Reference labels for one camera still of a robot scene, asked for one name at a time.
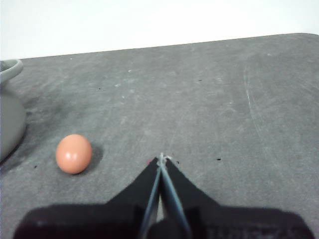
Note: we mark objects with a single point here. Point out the brown egg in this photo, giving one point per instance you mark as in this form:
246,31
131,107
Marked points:
74,154

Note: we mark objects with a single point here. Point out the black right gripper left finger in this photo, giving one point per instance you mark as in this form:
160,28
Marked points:
99,219

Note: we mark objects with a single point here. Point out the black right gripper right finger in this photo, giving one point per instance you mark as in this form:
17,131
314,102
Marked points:
224,224

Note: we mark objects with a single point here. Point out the pale green electric cooking pot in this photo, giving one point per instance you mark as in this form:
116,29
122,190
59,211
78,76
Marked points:
9,122

